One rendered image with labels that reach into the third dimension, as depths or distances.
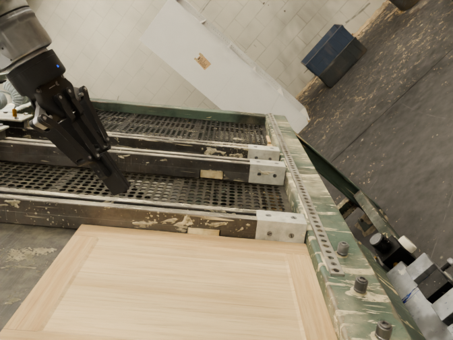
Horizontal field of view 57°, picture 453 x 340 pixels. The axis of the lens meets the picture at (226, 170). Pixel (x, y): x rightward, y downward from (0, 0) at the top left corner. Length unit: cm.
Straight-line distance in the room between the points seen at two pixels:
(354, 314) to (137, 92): 590
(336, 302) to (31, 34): 67
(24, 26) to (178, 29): 419
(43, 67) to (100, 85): 603
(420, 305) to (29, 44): 83
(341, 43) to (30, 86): 471
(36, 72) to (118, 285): 45
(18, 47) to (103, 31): 588
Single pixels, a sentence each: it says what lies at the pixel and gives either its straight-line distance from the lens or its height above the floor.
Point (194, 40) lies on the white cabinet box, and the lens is 477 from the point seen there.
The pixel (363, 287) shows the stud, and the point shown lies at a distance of 88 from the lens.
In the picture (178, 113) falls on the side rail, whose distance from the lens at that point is 239.
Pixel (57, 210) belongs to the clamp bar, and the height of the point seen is 142.
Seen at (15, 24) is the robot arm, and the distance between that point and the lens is 64.
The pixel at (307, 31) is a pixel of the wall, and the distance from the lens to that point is 615.
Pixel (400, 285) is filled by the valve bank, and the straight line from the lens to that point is 103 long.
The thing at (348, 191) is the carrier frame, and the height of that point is 20.
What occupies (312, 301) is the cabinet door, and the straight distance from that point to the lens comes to 89.
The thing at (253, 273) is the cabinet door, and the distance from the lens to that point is 94.
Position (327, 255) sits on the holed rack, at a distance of 98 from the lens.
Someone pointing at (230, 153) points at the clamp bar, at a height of 107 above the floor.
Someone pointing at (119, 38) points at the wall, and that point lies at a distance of 644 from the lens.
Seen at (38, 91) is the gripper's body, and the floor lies 152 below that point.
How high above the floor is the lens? 137
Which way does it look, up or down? 12 degrees down
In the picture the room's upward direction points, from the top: 51 degrees counter-clockwise
